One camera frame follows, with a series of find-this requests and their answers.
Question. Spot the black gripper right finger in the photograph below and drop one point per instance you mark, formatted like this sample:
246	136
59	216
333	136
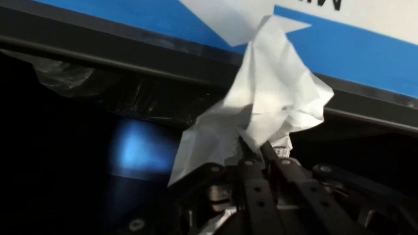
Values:
314	200

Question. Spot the black bin liner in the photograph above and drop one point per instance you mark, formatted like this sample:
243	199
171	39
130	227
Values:
131	96

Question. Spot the up arrow mixed paper label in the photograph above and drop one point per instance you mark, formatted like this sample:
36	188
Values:
357	56

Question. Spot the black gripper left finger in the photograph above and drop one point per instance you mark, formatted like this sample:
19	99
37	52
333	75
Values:
259	200

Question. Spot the small white paper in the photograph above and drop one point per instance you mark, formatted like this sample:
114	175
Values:
269	86

